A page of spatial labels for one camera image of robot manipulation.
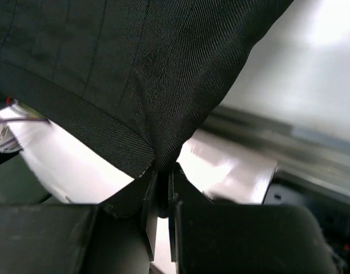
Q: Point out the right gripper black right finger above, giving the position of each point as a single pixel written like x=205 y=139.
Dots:
x=207 y=237

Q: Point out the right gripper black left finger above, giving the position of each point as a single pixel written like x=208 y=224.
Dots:
x=115 y=236

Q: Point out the black pleated skirt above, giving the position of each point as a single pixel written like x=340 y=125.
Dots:
x=132 y=80

